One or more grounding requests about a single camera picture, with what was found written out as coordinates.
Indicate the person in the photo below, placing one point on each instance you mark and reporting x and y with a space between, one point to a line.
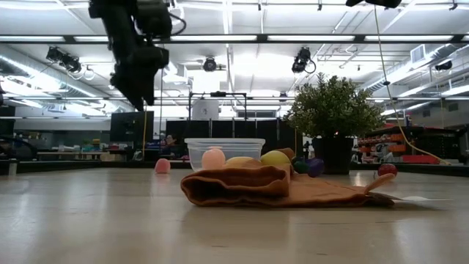
170 141

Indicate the black overhead camera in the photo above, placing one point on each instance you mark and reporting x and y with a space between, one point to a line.
302 58

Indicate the shelf with red bins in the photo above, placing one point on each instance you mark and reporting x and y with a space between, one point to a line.
403 146

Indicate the red apple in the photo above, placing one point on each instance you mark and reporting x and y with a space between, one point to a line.
387 169

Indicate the yellow toy lemon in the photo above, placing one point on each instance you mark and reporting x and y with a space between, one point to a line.
275 157

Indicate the black partition panels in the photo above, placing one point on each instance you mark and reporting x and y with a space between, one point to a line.
198 135

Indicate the white cloth tag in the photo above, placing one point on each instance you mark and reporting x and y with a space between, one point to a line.
414 198

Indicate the black hanging lamp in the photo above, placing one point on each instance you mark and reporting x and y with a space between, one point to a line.
443 66

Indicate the green potted plant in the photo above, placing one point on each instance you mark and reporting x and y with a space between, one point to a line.
333 110

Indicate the yellow toy banana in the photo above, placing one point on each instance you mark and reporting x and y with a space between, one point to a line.
240 160

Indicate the clear plastic tupperware container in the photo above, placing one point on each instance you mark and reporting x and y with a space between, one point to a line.
234 146

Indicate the round black lamp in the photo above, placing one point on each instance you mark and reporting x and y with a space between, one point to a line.
209 64

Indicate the brown folded cloth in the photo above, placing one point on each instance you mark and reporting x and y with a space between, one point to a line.
256 187

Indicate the toy peach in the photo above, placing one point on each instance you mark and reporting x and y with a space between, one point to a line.
213 159

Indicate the black overhead crossbar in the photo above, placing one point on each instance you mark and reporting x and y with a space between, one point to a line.
329 38

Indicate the purple toy eggplant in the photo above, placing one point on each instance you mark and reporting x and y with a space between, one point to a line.
315 165

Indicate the black monitor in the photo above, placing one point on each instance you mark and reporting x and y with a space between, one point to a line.
132 126

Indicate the small pink toy strawberry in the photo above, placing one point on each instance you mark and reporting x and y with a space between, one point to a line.
162 166

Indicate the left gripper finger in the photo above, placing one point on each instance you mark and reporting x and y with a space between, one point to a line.
148 86
128 88

